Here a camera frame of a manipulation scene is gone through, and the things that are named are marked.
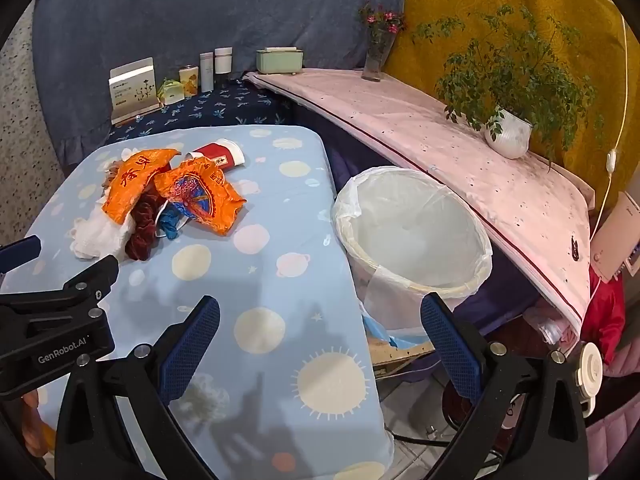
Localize blue face mask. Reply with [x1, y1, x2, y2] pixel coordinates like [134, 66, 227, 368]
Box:
[154, 204, 193, 240]

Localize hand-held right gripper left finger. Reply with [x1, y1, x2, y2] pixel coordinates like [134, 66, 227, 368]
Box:
[55, 296, 221, 480]

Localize white cardboard box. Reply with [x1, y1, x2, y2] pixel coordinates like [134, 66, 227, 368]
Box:
[109, 57, 164, 127]

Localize yellow tin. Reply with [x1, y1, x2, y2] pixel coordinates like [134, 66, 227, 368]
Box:
[179, 64, 201, 99]

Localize potted green plant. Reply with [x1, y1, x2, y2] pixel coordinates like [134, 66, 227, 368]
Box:
[411, 4, 607, 162]

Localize light blue printed blanket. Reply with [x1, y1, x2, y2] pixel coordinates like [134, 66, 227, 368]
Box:
[0, 125, 397, 480]

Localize bin with white bag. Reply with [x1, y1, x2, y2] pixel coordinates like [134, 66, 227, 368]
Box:
[331, 166, 494, 335]

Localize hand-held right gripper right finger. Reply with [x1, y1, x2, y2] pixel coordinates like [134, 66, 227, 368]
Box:
[420, 292, 591, 480]

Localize pink table cloth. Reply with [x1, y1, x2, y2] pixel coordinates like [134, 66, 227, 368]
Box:
[243, 67, 597, 342]

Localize slim white bottle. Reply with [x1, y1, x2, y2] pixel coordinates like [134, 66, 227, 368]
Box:
[199, 52, 215, 92]

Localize white cloth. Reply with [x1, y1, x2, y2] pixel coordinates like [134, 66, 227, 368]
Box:
[69, 204, 137, 262]

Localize green packet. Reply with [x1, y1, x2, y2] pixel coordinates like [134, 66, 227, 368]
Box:
[157, 78, 185, 106]

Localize dark blue printed cloth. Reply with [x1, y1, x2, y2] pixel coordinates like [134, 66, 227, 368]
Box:
[106, 77, 297, 144]

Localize white device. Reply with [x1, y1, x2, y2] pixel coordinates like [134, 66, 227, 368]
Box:
[591, 191, 640, 284]

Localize wooden board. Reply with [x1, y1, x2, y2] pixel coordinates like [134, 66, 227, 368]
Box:
[367, 339, 437, 377]

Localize tan dotted scrunchie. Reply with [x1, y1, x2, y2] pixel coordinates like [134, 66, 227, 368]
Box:
[101, 159, 127, 190]

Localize orange snack bag blue print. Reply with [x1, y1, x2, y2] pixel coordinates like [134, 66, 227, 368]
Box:
[154, 156, 247, 237]

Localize pink flower bunch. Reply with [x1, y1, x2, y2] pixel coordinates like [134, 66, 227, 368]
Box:
[356, 1, 407, 37]

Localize wide white bottle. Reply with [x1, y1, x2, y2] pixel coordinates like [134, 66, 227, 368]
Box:
[214, 47, 234, 81]

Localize dark red scrunchie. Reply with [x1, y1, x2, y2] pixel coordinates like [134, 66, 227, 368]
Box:
[124, 191, 167, 262]

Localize small red paper cup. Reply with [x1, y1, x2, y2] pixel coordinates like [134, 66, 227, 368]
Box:
[186, 140, 246, 172]

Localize red garment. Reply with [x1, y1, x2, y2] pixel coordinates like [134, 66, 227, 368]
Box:
[580, 264, 627, 365]

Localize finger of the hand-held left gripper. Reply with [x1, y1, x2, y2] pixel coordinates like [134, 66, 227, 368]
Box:
[0, 235, 43, 275]
[0, 255, 122, 311]

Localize blue plastic bag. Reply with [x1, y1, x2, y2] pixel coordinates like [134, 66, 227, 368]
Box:
[361, 312, 418, 350]

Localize grey blue backdrop cloth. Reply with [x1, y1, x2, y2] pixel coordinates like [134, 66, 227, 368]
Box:
[31, 0, 410, 155]

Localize white cable with switch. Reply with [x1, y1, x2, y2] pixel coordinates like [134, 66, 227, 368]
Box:
[586, 14, 629, 242]

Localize glass vase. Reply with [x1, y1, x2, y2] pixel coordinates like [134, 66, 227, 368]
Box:
[362, 29, 394, 82]

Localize green tissue box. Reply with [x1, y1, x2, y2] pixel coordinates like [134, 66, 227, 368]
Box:
[255, 45, 305, 76]

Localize white round plastic part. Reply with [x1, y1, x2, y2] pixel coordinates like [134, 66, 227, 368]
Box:
[571, 341, 605, 417]

